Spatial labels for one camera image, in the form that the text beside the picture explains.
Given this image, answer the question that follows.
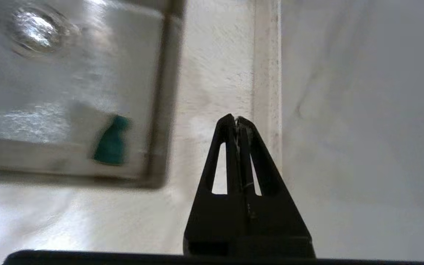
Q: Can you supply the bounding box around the yellow green sponge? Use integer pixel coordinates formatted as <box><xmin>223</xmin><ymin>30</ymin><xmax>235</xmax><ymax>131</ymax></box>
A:
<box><xmin>93</xmin><ymin>115</ymin><xmax>131</xmax><ymax>165</ymax></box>

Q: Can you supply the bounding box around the stainless steel sink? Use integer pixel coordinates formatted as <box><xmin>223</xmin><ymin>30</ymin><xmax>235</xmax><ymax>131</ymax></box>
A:
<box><xmin>0</xmin><ymin>0</ymin><xmax>187</xmax><ymax>189</ymax></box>

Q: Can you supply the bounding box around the round metal drain strainer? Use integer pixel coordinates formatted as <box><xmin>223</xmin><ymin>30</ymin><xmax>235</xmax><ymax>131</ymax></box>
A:
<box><xmin>8</xmin><ymin>6</ymin><xmax>69</xmax><ymax>56</ymax></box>

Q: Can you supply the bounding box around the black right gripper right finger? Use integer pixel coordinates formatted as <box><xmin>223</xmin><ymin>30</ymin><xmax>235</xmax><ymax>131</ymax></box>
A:
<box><xmin>238</xmin><ymin>117</ymin><xmax>316</xmax><ymax>258</ymax></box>

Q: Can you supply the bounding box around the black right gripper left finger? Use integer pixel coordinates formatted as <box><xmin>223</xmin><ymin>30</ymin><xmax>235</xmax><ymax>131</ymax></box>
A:
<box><xmin>183</xmin><ymin>114</ymin><xmax>251</xmax><ymax>257</ymax></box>

